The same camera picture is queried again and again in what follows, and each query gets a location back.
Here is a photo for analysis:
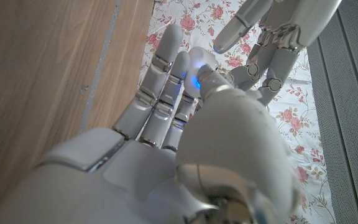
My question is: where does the white AirPods case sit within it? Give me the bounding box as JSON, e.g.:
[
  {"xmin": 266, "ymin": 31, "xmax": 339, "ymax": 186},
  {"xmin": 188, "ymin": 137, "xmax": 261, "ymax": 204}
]
[{"xmin": 183, "ymin": 46, "xmax": 220, "ymax": 99}]

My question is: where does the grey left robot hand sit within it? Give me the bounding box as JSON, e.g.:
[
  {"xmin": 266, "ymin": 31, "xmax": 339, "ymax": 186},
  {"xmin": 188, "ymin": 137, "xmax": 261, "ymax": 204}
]
[{"xmin": 213, "ymin": 0, "xmax": 343, "ymax": 107}]

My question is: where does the grey perforated panel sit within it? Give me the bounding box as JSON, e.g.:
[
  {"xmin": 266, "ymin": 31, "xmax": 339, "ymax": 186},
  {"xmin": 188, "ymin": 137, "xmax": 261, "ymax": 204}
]
[{"xmin": 303, "ymin": 0, "xmax": 358, "ymax": 224}]

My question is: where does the floral backdrop cloth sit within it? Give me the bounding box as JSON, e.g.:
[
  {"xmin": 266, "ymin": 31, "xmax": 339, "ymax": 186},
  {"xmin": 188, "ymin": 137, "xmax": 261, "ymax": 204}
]
[{"xmin": 138, "ymin": 0, "xmax": 337, "ymax": 224}]

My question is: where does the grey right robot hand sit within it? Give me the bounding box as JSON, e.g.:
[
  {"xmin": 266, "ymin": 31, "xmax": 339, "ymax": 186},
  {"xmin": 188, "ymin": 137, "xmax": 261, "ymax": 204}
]
[{"xmin": 0, "ymin": 24, "xmax": 303, "ymax": 224}]

